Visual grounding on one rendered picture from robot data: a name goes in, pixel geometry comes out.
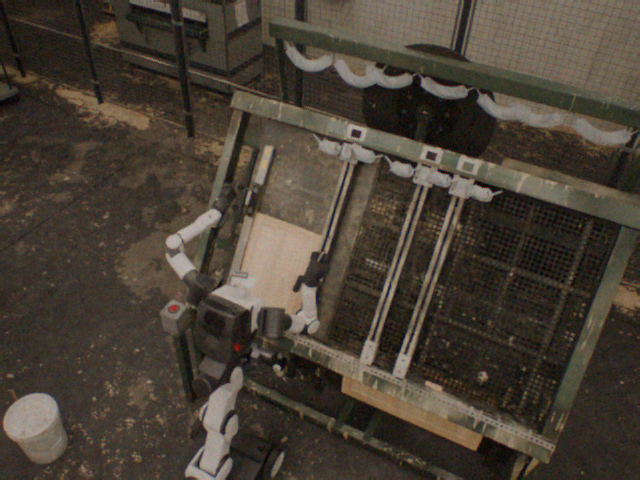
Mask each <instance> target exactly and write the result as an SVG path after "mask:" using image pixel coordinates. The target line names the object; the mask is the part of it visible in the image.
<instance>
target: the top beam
mask: <svg viewBox="0 0 640 480"><path fill-rule="evenodd" d="M231 107H234V108H237V109H240V110H244V111H248V112H251V114H255V115H258V116H261V117H266V118H269V119H272V120H276V121H280V122H283V123H287V124H290V125H294V126H298V127H301V128H305V129H306V126H307V125H309V126H313V127H317V128H320V129H323V130H327V131H331V133H335V134H338V135H341V136H347V131H348V128H349V125H350V124H352V125H355V126H359V127H363V128H367V133H366V137H365V140H364V142H367V143H371V144H374V145H377V146H382V147H385V149H389V150H392V151H396V152H400V153H403V154H406V155H410V156H414V157H418V158H420V157H421V154H422V151H423V148H424V146H426V147H429V148H434V149H437V150H441V151H443V153H442V157H441V160H440V164H439V165H442V166H446V167H450V168H454V169H457V166H458V163H459V159H460V156H463V157H466V158H471V160H474V161H478V162H480V165H479V168H478V171H477V174H476V175H478V176H480V177H482V178H485V179H488V180H493V181H496V182H500V183H503V184H506V185H510V186H513V188H511V190H510V191H514V193H518V194H521V195H525V196H528V197H532V198H535V199H539V200H543V201H546V202H549V203H553V204H556V205H559V206H563V207H566V209H570V210H574V211H577V212H581V213H584V214H587V215H591V216H594V217H597V218H601V219H604V220H608V221H612V222H615V223H618V224H621V225H626V227H629V228H632V229H636V230H639V231H640V207H636V206H633V204H629V203H626V202H622V201H619V200H615V199H612V198H607V197H604V196H600V195H597V194H593V193H590V192H586V191H583V190H579V189H576V187H572V186H568V185H564V184H561V183H557V182H554V181H550V180H547V179H543V178H539V177H535V176H532V175H528V174H525V172H521V171H518V170H513V169H510V168H506V167H503V166H499V165H496V164H492V163H488V162H484V161H481V160H477V158H474V157H469V156H466V155H462V154H459V153H455V152H452V151H447V150H444V149H440V148H437V147H433V146H429V144H425V143H422V142H418V141H415V140H410V139H407V138H403V137H400V136H396V135H392V134H388V133H385V132H381V130H377V129H373V128H370V127H366V126H363V125H358V124H355V123H351V122H348V121H343V120H340V119H336V118H333V117H328V116H325V114H321V113H318V112H314V111H310V110H306V109H303V108H299V107H296V106H291V105H288V104H284V103H281V102H276V101H273V100H269V99H266V98H262V97H258V96H254V95H251V93H247V92H244V91H239V90H234V94H233V98H232V102H231ZM474 166H475V164H472V163H467V162H464V163H463V166H462V168H461V170H464V171H467V172H473V169H474Z"/></svg>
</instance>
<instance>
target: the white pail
mask: <svg viewBox="0 0 640 480"><path fill-rule="evenodd" d="M11 391H12V393H13V395H14V397H15V400H16V402H15V403H14V404H13V405H12V406H11V407H10V409H9V410H8V411H7V413H6V415H5V417H4V422H3V424H4V430H5V431H6V433H7V435H8V436H9V437H10V438H11V439H12V440H15V441H16V442H17V443H18V444H19V445H20V446H21V447H22V450H23V451H24V452H25V454H26V455H27V456H28V458H29V459H30V460H31V461H32V462H34V463H37V464H45V463H49V462H52V461H54V460H56V459H57V458H58V457H60V456H61V455H62V454H63V452H64V451H65V449H66V447H67V444H68V438H67V434H66V431H65V429H64V427H63V421H62V422H61V420H62V418H61V419H60V417H61V415H60V411H59V407H57V404H56V402H55V401H54V400H53V398H51V397H50V396H48V395H44V394H41V393H34V394H30V395H26V396H23V397H22V399H20V400H17V397H16V395H15V393H14V391H13V390H11ZM59 416H60V417H59Z"/></svg>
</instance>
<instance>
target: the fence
mask: <svg viewBox="0 0 640 480"><path fill-rule="evenodd" d="M267 147H269V148H271V152H270V155H269V157H267V156H265V153H266V148H267ZM274 153H275V147H272V146H269V145H266V146H265V151H264V154H262V158H261V161H260V166H259V170H258V173H257V177H256V180H255V183H257V184H260V185H262V187H261V190H260V194H259V199H258V202H257V206H256V209H255V214H254V217H253V218H250V217H246V216H245V219H244V223H243V226H242V231H241V235H240V238H239V242H238V246H237V250H236V254H235V257H234V262H233V265H232V269H230V270H236V271H240V269H241V266H242V262H243V257H244V254H245V250H246V247H247V242H249V239H250V235H251V232H252V227H253V223H254V220H255V216H256V212H258V209H259V205H260V202H261V198H262V194H263V190H265V187H266V183H267V178H268V175H269V171H270V168H271V163H272V160H273V156H274ZM263 159H265V160H268V162H267V167H266V169H262V168H261V164H262V160H263Z"/></svg>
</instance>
